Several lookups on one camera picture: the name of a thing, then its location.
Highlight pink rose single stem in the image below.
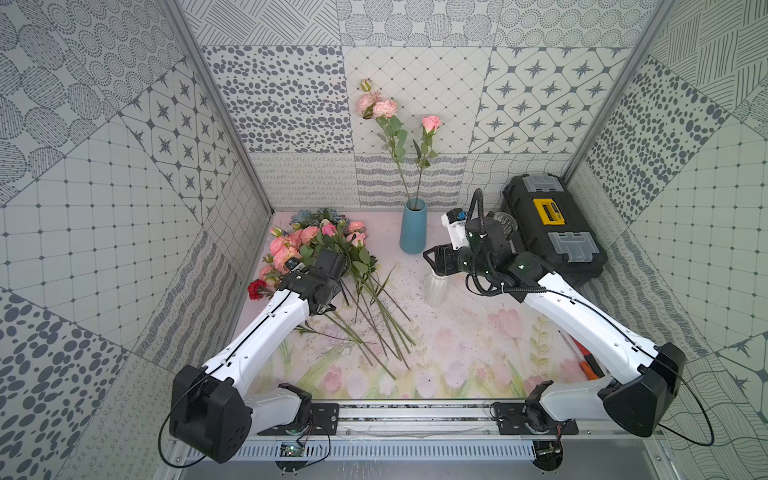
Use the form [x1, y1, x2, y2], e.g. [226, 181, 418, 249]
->
[413, 115, 443, 211]

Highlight pink carnation spray stem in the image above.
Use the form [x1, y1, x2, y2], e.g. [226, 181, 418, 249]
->
[355, 78, 412, 207]

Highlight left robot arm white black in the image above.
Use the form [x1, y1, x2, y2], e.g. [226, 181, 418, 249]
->
[160, 249, 348, 463]

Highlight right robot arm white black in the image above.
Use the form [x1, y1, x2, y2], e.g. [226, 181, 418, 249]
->
[423, 190, 686, 438]

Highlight small white ribbed vase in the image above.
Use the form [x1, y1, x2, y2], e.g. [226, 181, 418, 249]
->
[423, 272, 450, 308]

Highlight clear glass vase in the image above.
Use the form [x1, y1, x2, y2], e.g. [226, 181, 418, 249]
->
[494, 211, 518, 239]

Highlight tall blue ceramic vase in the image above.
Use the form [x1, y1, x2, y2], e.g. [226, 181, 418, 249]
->
[399, 198, 427, 254]

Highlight pink flower bunch on table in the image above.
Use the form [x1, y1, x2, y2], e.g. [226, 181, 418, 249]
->
[253, 215, 416, 378]

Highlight red carnation stem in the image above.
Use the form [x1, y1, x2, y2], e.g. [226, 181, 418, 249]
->
[247, 279, 273, 300]

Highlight blue grey rose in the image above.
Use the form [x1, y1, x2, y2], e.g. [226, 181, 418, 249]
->
[290, 208, 347, 229]

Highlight black toolbox yellow label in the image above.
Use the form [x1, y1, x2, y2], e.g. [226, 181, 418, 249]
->
[502, 173, 607, 287]

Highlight red orange pliers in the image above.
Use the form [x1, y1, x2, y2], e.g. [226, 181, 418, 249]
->
[561, 333, 605, 380]

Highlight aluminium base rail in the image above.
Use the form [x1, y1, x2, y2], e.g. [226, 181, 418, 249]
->
[313, 399, 636, 441]

